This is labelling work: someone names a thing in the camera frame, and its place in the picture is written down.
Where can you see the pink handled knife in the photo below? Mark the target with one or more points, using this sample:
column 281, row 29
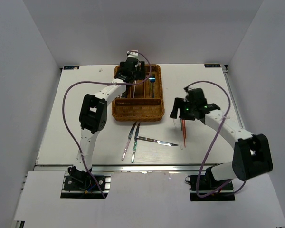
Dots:
column 128, row 141

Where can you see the blue table label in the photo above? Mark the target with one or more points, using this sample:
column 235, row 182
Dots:
column 71, row 67
column 212, row 65

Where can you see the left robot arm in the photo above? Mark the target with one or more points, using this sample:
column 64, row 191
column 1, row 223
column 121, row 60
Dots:
column 93, row 113

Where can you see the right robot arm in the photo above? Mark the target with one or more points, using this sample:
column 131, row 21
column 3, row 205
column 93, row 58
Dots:
column 251, row 152

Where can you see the aluminium table rail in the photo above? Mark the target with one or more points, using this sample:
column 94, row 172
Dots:
column 124, row 168

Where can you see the green handled knife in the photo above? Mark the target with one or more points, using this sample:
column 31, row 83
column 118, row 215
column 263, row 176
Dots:
column 135, row 142

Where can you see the left blue table label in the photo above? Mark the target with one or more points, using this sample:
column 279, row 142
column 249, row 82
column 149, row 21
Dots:
column 71, row 67

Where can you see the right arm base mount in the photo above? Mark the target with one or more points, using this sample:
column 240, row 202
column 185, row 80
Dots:
column 223, row 194

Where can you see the right blue table label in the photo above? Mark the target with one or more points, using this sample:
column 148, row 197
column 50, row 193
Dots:
column 212, row 65

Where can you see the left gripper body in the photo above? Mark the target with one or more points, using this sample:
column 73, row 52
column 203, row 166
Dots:
column 139, row 75

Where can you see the dark handled knife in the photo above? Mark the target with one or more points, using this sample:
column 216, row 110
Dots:
column 156, row 141

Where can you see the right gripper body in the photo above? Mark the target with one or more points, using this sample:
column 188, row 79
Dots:
column 185, row 109

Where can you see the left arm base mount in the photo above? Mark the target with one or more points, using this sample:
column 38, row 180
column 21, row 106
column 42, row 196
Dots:
column 81, row 185

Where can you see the wicker cutlery tray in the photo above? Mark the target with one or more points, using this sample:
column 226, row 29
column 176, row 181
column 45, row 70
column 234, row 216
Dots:
column 142, row 108

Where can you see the blue fork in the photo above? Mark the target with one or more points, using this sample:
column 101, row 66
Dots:
column 152, row 81

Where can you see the long orange chopstick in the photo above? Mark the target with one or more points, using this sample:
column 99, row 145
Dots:
column 184, row 132

